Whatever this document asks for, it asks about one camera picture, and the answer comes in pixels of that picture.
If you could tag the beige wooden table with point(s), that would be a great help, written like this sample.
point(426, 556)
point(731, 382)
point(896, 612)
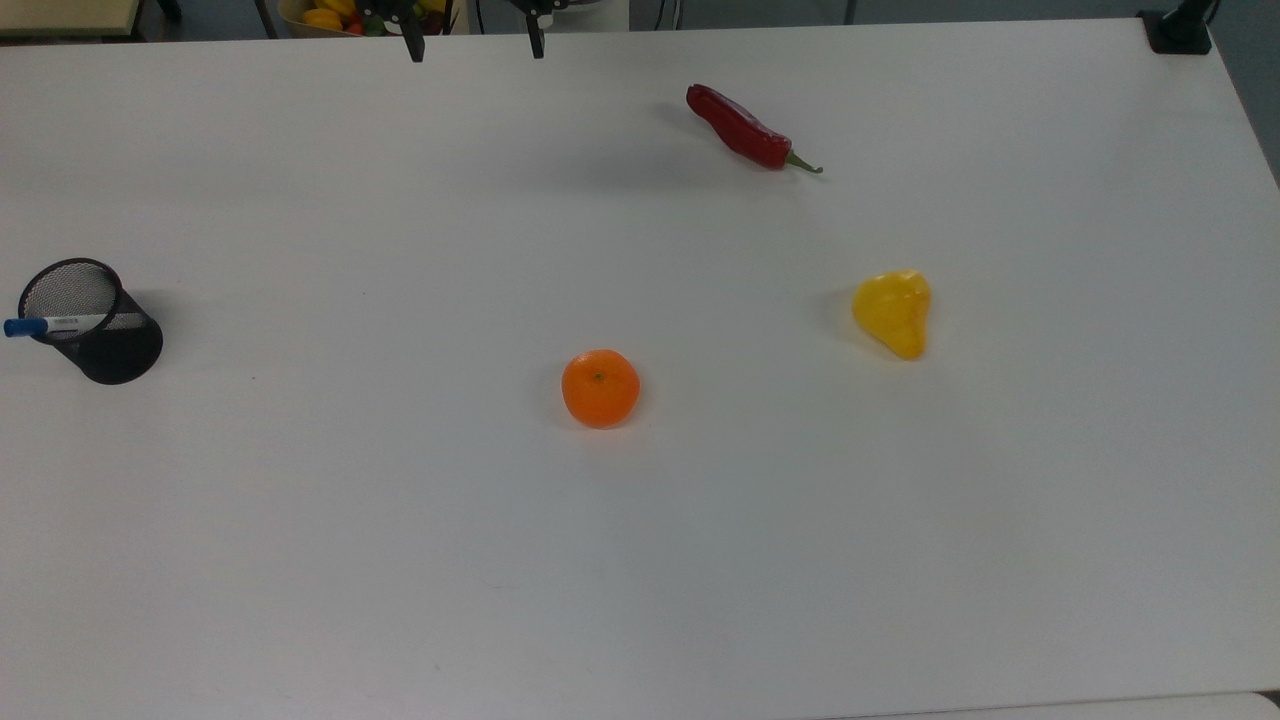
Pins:
point(60, 14)

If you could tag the beige fruit bowl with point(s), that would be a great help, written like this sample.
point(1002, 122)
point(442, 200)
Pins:
point(292, 20)

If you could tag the orange mandarin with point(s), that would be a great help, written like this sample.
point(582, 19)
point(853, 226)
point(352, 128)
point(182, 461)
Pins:
point(600, 390)

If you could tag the yellow bell pepper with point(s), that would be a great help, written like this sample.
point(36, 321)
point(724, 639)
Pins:
point(895, 315)

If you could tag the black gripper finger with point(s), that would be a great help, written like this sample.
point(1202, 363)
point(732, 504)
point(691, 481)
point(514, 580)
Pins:
point(413, 45)
point(537, 40)

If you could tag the green toy fruit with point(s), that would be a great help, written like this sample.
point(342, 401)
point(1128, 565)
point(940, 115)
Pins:
point(373, 26)

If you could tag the black mesh pen cup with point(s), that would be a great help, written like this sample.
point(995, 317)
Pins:
point(120, 355)

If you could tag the yellow toy fruit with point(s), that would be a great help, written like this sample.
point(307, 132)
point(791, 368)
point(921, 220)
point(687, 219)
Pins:
point(322, 18)

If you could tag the white marker pen blue cap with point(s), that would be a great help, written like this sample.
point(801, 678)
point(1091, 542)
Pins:
point(25, 327)

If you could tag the red chili pepper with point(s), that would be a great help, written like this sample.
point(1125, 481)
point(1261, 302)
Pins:
point(740, 128)

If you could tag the black clamp mount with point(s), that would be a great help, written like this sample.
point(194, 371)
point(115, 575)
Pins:
point(1178, 32)

